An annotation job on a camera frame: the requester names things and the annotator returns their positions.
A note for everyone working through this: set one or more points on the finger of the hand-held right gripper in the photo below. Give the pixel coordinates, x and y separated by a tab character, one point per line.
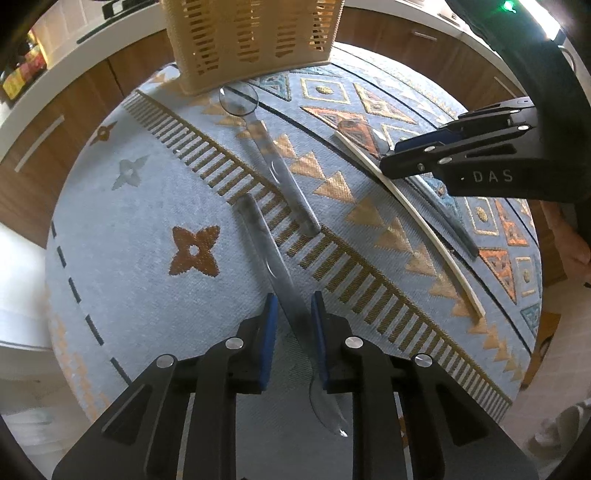
415	165
429	138

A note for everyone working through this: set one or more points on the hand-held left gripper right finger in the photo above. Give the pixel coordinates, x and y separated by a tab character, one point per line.
319	350

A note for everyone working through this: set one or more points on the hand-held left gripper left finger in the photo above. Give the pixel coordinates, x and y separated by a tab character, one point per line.
269	350

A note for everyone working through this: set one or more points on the brownish translucent spoon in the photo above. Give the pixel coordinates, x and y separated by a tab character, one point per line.
448	217

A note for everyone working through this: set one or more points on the long cream chopstick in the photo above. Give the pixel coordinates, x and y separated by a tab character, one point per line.
434	240

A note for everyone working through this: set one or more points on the clear plastic spoon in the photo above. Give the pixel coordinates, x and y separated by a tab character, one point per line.
281	170
268	249

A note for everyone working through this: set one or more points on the yellow slotted utensil basket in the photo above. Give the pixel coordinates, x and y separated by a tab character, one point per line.
207	46

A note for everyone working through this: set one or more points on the person's right hand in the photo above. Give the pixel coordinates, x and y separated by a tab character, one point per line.
572	235

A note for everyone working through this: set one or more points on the patterned blue tablecloth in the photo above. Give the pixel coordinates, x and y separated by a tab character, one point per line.
138	184

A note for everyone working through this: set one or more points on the wooden base cabinets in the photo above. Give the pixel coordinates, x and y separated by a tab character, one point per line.
69	106

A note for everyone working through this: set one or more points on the black gas stove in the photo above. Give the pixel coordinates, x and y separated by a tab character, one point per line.
92	36

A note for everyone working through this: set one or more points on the white kitchen countertop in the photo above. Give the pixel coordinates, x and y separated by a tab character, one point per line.
60	60

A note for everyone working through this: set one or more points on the brown sauce bottle red label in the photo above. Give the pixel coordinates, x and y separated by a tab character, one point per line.
34	53

